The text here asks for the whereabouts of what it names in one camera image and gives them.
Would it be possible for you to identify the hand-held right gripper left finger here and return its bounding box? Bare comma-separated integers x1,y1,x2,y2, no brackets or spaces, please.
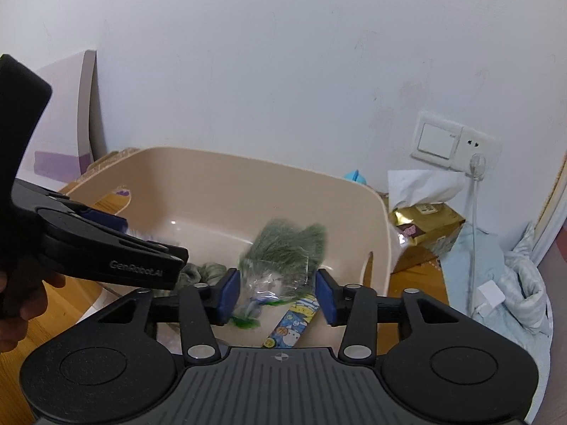
95,269,242,362

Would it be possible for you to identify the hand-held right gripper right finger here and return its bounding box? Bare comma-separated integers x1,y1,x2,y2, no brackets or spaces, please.
315,268,472,362

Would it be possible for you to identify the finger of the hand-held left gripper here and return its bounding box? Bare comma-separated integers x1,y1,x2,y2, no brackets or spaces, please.
66,204,131,236

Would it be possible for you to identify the grey-green cloth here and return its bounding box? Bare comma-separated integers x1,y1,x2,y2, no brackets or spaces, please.
175,262,231,293

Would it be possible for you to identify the green furry item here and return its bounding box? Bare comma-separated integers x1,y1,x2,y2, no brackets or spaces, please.
237,218,331,302

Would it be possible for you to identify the beige plastic basket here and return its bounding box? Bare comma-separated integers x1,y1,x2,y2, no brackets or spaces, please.
60,146,391,350

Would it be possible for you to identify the person's left hand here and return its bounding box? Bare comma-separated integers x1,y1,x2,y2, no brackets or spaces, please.
0,270,67,352

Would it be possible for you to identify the blue cartoon print packet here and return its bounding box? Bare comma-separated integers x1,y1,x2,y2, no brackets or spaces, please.
261,294,320,350

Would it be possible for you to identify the white and purple board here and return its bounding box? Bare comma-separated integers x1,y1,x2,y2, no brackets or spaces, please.
18,50,107,184

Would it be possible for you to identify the gold tissue pack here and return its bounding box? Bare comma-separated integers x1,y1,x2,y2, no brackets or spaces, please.
389,201,466,257

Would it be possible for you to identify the white tissue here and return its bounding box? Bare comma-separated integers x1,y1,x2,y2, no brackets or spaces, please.
387,169,466,211

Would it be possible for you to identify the white charger adapter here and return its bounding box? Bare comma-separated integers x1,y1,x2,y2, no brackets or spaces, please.
476,280,506,315

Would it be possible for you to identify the light blue blanket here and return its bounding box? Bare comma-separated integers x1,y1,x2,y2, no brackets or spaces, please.
443,219,554,359

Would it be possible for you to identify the white cable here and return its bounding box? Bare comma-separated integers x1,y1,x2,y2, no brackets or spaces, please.
463,177,483,315

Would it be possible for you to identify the white wall switch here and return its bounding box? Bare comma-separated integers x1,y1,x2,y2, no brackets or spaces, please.
411,110,464,166

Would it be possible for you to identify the white wall socket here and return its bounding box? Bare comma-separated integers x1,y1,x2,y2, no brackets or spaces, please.
452,126,503,171

